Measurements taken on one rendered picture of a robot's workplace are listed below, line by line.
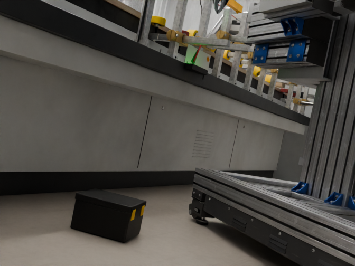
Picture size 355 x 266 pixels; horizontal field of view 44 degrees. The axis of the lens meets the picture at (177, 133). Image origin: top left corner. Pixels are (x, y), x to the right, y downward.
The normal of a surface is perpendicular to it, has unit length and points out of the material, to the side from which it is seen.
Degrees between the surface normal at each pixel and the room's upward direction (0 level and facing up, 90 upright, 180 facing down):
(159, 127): 90
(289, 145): 90
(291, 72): 90
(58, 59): 90
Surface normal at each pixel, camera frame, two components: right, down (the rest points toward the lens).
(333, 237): -0.89, -0.16
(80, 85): 0.85, 0.18
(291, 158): -0.50, -0.07
